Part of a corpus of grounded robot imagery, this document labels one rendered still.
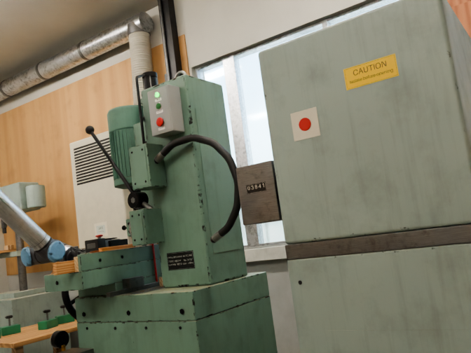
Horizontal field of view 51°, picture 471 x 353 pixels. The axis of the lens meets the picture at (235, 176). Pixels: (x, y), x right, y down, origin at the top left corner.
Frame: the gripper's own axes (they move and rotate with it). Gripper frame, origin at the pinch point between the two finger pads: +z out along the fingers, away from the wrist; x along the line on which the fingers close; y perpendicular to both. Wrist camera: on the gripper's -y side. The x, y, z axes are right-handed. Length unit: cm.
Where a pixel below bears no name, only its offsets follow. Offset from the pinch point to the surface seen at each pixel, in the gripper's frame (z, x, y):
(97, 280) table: 42, -37, 15
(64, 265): 37, -47, 20
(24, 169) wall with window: -243, 111, 12
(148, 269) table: 42.0, -13.1, 15.1
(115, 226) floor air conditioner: -85, 85, -4
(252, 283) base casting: 80, 2, 18
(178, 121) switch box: 56, -24, 72
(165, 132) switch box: 53, -26, 67
